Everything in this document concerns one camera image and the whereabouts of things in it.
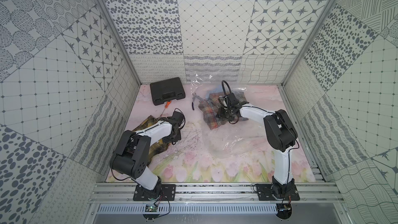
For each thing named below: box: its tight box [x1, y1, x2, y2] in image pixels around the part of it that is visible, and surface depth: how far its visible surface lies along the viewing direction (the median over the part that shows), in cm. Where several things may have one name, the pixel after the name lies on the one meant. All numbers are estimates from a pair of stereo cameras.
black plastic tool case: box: [149, 77, 187, 106], surface depth 116 cm
